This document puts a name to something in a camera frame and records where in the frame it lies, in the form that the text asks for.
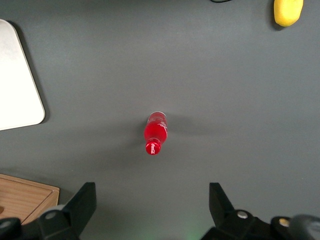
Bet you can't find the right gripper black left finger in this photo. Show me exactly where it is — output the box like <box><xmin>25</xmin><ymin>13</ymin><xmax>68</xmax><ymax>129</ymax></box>
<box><xmin>0</xmin><ymin>181</ymin><xmax>98</xmax><ymax>240</ymax></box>

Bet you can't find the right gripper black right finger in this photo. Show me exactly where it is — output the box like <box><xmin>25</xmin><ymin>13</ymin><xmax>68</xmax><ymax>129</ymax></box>
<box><xmin>199</xmin><ymin>182</ymin><xmax>301</xmax><ymax>240</ymax></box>

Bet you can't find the wooden drawer cabinet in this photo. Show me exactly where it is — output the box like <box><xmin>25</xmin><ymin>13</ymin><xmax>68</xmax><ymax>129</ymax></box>
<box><xmin>0</xmin><ymin>173</ymin><xmax>61</xmax><ymax>226</ymax></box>

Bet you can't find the red cola bottle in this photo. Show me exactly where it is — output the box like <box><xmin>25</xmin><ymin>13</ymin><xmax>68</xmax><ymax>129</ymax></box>
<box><xmin>144</xmin><ymin>111</ymin><xmax>169</xmax><ymax>156</ymax></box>

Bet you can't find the beige plastic tray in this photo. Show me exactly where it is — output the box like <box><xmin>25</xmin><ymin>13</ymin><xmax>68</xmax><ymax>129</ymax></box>
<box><xmin>0</xmin><ymin>19</ymin><xmax>46</xmax><ymax>131</ymax></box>

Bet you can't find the yellow lemon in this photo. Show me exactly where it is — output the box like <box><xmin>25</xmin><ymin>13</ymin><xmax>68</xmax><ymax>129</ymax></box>
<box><xmin>273</xmin><ymin>0</ymin><xmax>305</xmax><ymax>28</ymax></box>

